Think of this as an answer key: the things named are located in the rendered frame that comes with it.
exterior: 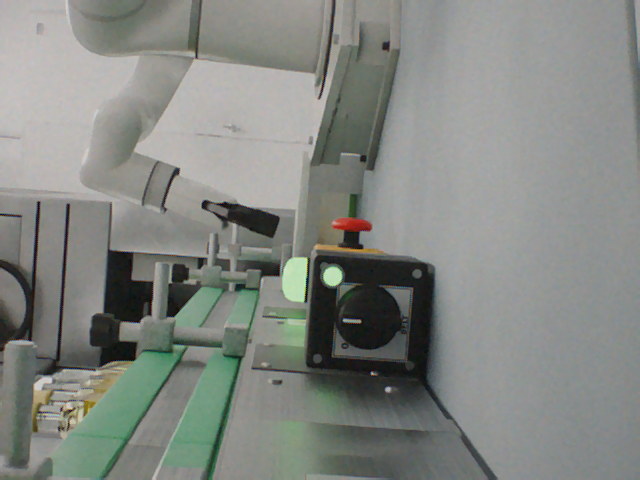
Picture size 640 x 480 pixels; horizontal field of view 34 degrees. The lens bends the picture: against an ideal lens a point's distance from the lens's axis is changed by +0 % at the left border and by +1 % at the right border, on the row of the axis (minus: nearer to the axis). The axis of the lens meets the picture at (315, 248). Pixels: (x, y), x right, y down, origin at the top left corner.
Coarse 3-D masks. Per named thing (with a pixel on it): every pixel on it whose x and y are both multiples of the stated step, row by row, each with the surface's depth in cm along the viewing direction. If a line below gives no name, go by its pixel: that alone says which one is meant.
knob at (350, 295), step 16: (352, 288) 72; (368, 288) 71; (352, 304) 70; (368, 304) 70; (384, 304) 70; (336, 320) 72; (352, 320) 69; (368, 320) 69; (384, 320) 69; (400, 320) 69; (352, 336) 70; (368, 336) 70; (384, 336) 70
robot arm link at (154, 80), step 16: (144, 64) 161; (160, 64) 160; (176, 64) 158; (128, 80) 163; (144, 80) 162; (160, 80) 162; (176, 80) 161; (128, 96) 158; (144, 96) 163; (160, 96) 163; (160, 112) 164
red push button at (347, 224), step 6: (336, 222) 103; (342, 222) 102; (348, 222) 102; (354, 222) 102; (360, 222) 102; (366, 222) 103; (336, 228) 103; (342, 228) 102; (348, 228) 102; (354, 228) 102; (360, 228) 102; (366, 228) 103; (348, 234) 103; (354, 234) 103; (348, 240) 103; (354, 240) 103
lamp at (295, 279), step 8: (288, 264) 103; (296, 264) 103; (304, 264) 103; (288, 272) 103; (296, 272) 102; (304, 272) 102; (288, 280) 102; (296, 280) 102; (304, 280) 102; (288, 288) 103; (296, 288) 102; (304, 288) 102; (288, 296) 103; (296, 296) 103; (304, 296) 103
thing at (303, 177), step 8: (304, 152) 151; (304, 160) 150; (304, 168) 149; (304, 176) 149; (304, 184) 149; (304, 192) 150; (296, 200) 166; (304, 200) 150; (296, 208) 166; (304, 208) 151; (296, 216) 150; (304, 216) 151; (296, 224) 150; (304, 224) 151; (296, 232) 150; (304, 232) 151; (296, 240) 150; (296, 248) 150; (296, 256) 150
